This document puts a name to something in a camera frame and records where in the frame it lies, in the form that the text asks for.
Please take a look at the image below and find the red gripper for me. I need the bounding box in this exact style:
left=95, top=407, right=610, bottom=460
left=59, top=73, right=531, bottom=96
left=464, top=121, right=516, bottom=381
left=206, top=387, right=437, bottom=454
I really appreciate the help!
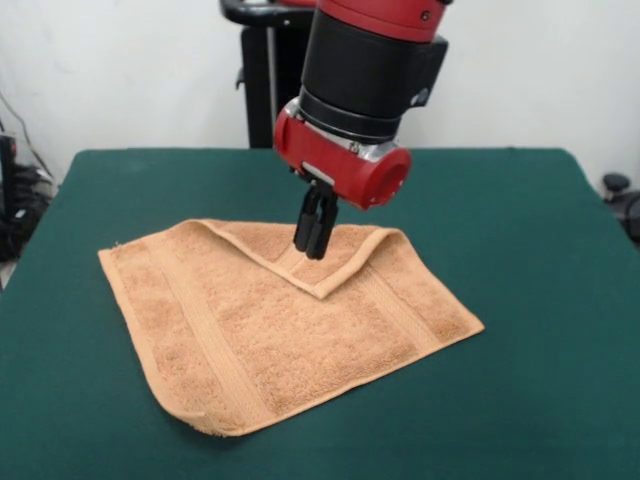
left=273, top=97, right=413, bottom=262

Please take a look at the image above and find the tan terry towel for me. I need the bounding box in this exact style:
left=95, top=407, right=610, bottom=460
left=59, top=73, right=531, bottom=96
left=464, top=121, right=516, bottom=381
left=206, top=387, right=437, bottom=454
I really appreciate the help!
left=97, top=217, right=485, bottom=437

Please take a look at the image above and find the dark green table cloth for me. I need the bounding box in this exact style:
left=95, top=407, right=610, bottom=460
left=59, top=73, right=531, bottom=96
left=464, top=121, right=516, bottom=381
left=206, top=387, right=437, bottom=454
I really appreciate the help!
left=0, top=147, right=640, bottom=480

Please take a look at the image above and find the grey office chair base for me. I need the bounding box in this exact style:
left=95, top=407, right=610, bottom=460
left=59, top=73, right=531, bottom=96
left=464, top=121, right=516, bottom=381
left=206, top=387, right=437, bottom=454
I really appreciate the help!
left=601, top=172, right=640, bottom=236

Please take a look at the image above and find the black computer tower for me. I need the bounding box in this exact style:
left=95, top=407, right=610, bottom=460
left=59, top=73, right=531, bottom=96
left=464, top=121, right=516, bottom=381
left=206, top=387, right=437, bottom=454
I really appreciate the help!
left=0, top=133, right=17, bottom=221

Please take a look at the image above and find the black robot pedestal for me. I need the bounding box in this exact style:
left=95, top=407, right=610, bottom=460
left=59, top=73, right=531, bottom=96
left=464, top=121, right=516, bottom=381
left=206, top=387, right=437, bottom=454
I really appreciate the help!
left=219, top=0, right=321, bottom=150

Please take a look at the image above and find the black cable pile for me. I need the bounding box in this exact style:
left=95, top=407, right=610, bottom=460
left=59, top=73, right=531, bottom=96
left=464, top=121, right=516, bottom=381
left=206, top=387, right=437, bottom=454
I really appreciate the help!
left=0, top=164, right=60, bottom=262

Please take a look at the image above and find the grey wall cable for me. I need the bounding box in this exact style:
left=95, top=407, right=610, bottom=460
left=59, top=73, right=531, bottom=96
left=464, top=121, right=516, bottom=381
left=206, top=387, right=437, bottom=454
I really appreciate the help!
left=0, top=92, right=56, bottom=181

